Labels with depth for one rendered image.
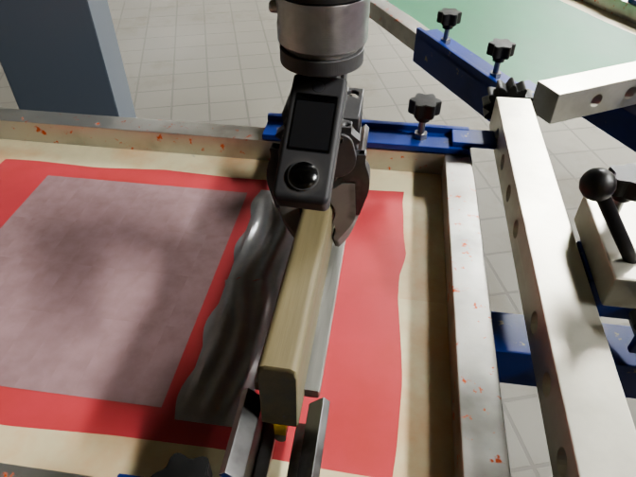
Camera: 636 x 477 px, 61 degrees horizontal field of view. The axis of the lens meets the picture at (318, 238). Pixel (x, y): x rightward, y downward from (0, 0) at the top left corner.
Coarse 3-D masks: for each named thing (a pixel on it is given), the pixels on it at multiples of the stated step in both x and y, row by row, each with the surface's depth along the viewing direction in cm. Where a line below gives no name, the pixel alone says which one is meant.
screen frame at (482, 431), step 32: (0, 128) 85; (32, 128) 85; (64, 128) 84; (96, 128) 83; (128, 128) 83; (160, 128) 83; (192, 128) 83; (224, 128) 83; (256, 128) 83; (384, 160) 79; (416, 160) 78; (448, 160) 76; (448, 192) 70; (448, 224) 66; (448, 256) 63; (480, 256) 61; (448, 288) 61; (480, 288) 58; (448, 320) 59; (480, 320) 54; (480, 352) 51; (480, 384) 49; (480, 416) 46; (480, 448) 44
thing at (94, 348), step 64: (0, 256) 66; (0, 320) 59; (64, 320) 59; (128, 320) 59; (192, 320) 59; (384, 320) 59; (0, 384) 53; (64, 384) 53; (128, 384) 53; (384, 384) 53; (384, 448) 48
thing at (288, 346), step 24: (312, 216) 52; (312, 240) 49; (288, 264) 47; (312, 264) 47; (288, 288) 45; (312, 288) 45; (288, 312) 43; (312, 312) 45; (288, 336) 41; (312, 336) 47; (264, 360) 39; (288, 360) 39; (264, 384) 40; (288, 384) 40; (264, 408) 42; (288, 408) 42
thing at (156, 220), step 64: (0, 192) 76; (64, 192) 76; (128, 192) 76; (192, 192) 76; (256, 192) 76; (384, 192) 76; (64, 256) 66; (128, 256) 66; (192, 256) 66; (384, 256) 66
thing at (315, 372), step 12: (336, 252) 58; (336, 264) 56; (336, 276) 55; (324, 288) 54; (336, 288) 54; (324, 300) 52; (324, 312) 51; (324, 324) 50; (324, 336) 49; (312, 348) 48; (324, 348) 48; (312, 360) 47; (324, 360) 47; (312, 372) 46; (312, 384) 45; (312, 396) 45
